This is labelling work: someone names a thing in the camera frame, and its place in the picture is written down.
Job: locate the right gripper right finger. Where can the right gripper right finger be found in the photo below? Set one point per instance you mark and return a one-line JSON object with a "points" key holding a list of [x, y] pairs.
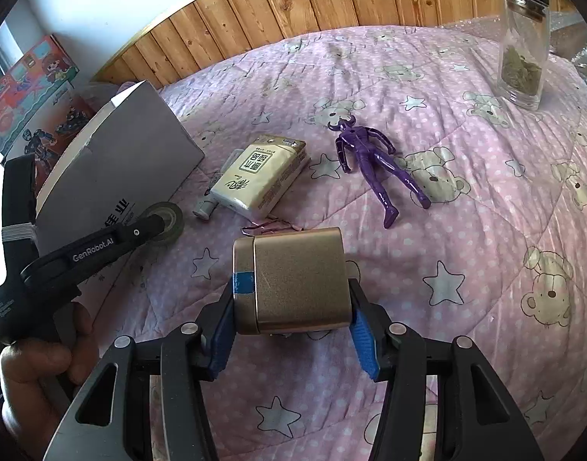
{"points": [[369, 331]]}

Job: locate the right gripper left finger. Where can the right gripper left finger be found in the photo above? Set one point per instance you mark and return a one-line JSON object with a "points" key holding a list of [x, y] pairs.
{"points": [[218, 331]]}

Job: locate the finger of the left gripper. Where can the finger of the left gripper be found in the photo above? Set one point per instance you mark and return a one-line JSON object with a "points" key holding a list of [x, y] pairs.
{"points": [[125, 240]]}

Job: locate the gold tin box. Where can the gold tin box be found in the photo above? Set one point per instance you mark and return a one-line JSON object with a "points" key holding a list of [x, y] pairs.
{"points": [[291, 282]]}

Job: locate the dark tape roll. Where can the dark tape roll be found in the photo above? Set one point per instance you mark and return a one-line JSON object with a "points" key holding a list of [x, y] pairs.
{"points": [[173, 218]]}

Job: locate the cream tissue pack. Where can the cream tissue pack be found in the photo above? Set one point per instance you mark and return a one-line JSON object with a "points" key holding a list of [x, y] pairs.
{"points": [[261, 175]]}

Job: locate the purple action figure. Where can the purple action figure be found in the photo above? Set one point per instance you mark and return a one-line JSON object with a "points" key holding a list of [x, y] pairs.
{"points": [[373, 149]]}

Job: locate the pink binder clip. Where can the pink binder clip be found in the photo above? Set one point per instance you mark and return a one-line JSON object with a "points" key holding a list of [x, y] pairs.
{"points": [[270, 226]]}

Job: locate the left hand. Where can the left hand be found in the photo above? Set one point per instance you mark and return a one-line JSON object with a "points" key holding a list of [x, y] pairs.
{"points": [[28, 415]]}

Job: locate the white cardboard box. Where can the white cardboard box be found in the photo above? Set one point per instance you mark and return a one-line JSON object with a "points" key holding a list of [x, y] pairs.
{"points": [[132, 154]]}

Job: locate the robot toy box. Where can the robot toy box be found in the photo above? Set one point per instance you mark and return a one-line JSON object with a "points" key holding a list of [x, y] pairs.
{"points": [[50, 130]]}

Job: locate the colourful cartoon toy box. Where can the colourful cartoon toy box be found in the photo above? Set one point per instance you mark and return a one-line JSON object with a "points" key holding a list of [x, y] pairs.
{"points": [[28, 85]]}

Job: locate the glass jar with lid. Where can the glass jar with lid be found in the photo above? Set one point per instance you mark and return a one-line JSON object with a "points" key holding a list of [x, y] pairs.
{"points": [[525, 46]]}

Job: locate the bubble wrap sheet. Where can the bubble wrap sheet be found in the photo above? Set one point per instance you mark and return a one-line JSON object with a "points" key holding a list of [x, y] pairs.
{"points": [[568, 39]]}

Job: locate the wooden wall panelling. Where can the wooden wall panelling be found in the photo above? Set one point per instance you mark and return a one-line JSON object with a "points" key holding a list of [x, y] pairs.
{"points": [[197, 33]]}

